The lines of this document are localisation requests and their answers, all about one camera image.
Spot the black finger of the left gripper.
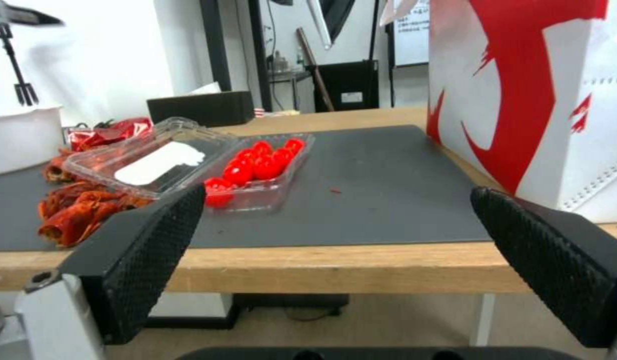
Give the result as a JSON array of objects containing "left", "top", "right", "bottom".
[{"left": 0, "top": 0, "right": 66, "bottom": 28}]

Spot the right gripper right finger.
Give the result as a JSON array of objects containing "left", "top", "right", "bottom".
[{"left": 469, "top": 186, "right": 617, "bottom": 349}]

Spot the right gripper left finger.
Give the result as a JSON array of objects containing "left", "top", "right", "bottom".
[{"left": 15, "top": 183, "right": 208, "bottom": 360}]

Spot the clear plastic takeout box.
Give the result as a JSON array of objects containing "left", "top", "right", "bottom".
[{"left": 63, "top": 116, "right": 316, "bottom": 215}]

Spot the black rectangular box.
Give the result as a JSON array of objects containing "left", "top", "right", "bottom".
[{"left": 146, "top": 90, "right": 256, "bottom": 128}]

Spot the white red delivery bag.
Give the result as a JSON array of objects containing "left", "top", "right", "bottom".
[{"left": 426, "top": 0, "right": 617, "bottom": 224}]

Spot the large red crayfish pile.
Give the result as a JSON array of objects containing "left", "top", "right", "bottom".
[{"left": 36, "top": 181, "right": 156, "bottom": 249}]

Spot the white table leg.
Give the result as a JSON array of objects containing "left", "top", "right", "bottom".
[{"left": 467, "top": 292, "right": 498, "bottom": 348}]

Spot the small red crayfish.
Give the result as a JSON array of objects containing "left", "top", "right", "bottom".
[{"left": 41, "top": 147, "right": 90, "bottom": 185}]

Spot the red snack packet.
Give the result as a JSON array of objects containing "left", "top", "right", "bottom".
[{"left": 67, "top": 117, "right": 155, "bottom": 152}]

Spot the white round tub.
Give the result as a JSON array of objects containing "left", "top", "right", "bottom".
[{"left": 0, "top": 106, "right": 65, "bottom": 178}]

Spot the dark grey table mat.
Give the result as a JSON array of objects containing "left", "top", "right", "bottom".
[{"left": 0, "top": 125, "right": 506, "bottom": 252}]

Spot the brown wooden stick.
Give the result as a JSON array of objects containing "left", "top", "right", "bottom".
[{"left": 295, "top": 26, "right": 336, "bottom": 113}]

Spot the whiteboard with writing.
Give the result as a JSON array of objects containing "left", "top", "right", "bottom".
[{"left": 392, "top": 0, "right": 432, "bottom": 69}]

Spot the black equipment case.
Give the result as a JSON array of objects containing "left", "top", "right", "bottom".
[{"left": 313, "top": 59, "right": 380, "bottom": 113}]

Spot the silver light stand pole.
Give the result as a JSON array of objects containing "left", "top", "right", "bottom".
[{"left": 307, "top": 0, "right": 336, "bottom": 50}]

